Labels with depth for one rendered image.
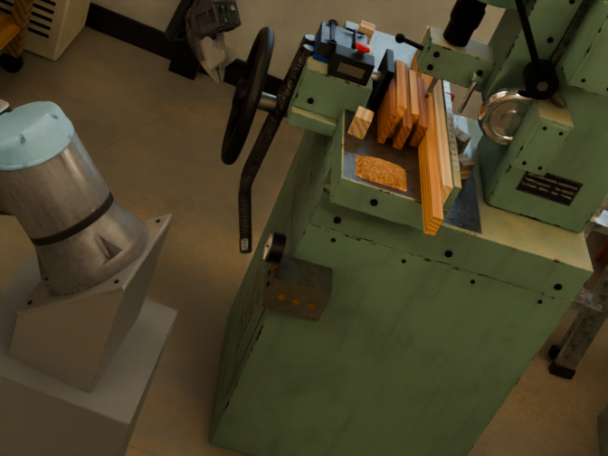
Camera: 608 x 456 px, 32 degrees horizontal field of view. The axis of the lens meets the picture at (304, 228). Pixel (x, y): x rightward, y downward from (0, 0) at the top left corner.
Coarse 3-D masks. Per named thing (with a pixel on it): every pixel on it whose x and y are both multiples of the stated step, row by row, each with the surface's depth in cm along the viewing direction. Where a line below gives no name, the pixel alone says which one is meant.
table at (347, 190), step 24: (384, 48) 232; (408, 48) 236; (288, 120) 207; (312, 120) 207; (336, 120) 209; (336, 144) 203; (360, 144) 200; (384, 144) 202; (408, 144) 205; (336, 168) 196; (408, 168) 199; (336, 192) 191; (360, 192) 191; (384, 192) 191; (408, 192) 193; (384, 216) 194; (408, 216) 194
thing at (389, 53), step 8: (384, 56) 212; (392, 56) 209; (384, 64) 209; (392, 64) 207; (376, 72) 209; (384, 72) 207; (392, 72) 205; (376, 80) 210; (384, 80) 206; (376, 88) 210; (384, 88) 207; (376, 96) 208; (376, 104) 209
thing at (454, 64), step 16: (432, 32) 206; (432, 48) 204; (448, 48) 204; (464, 48) 206; (480, 48) 208; (432, 64) 206; (448, 64) 206; (464, 64) 205; (480, 64) 205; (448, 80) 208; (464, 80) 208
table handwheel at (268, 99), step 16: (272, 32) 210; (256, 48) 221; (272, 48) 206; (256, 64) 203; (240, 80) 228; (256, 80) 202; (240, 96) 213; (256, 96) 202; (272, 96) 216; (240, 112) 221; (272, 112) 216; (240, 128) 204; (224, 144) 222; (240, 144) 206; (224, 160) 213
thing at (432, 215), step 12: (420, 72) 221; (432, 120) 207; (432, 132) 204; (420, 144) 204; (432, 144) 200; (420, 156) 202; (432, 156) 197; (420, 168) 199; (432, 168) 194; (420, 180) 197; (432, 180) 191; (432, 192) 188; (432, 204) 185; (432, 216) 183; (432, 228) 184
